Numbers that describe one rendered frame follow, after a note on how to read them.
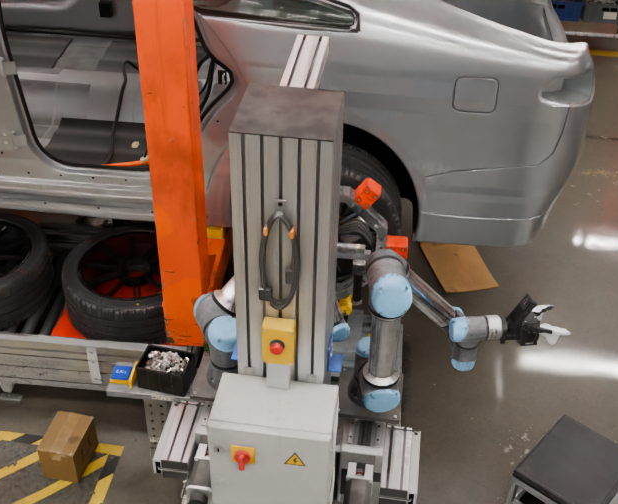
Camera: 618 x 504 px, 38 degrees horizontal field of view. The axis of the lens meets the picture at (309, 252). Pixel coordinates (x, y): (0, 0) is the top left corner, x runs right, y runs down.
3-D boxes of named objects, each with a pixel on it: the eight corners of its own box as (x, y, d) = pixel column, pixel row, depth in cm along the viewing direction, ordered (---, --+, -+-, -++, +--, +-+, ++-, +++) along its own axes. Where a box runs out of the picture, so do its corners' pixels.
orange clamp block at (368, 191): (367, 199, 364) (381, 185, 359) (366, 210, 358) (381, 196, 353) (353, 190, 362) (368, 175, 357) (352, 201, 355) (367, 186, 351)
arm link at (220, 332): (216, 372, 305) (214, 342, 297) (203, 346, 315) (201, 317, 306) (249, 362, 309) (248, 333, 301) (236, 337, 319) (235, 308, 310)
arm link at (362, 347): (385, 358, 312) (388, 329, 303) (392, 387, 301) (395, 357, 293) (350, 360, 310) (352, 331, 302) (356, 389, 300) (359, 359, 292)
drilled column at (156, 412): (178, 444, 397) (171, 377, 371) (173, 462, 389) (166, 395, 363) (156, 442, 398) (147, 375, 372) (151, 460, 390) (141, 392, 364)
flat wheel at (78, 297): (201, 252, 461) (198, 215, 447) (217, 341, 410) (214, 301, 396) (68, 267, 450) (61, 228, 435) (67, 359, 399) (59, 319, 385)
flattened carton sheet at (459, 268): (462, 228, 528) (463, 223, 526) (499, 288, 486) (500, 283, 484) (413, 234, 522) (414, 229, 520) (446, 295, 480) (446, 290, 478)
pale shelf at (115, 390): (220, 374, 373) (220, 369, 371) (212, 405, 359) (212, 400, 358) (117, 366, 376) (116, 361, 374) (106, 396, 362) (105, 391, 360)
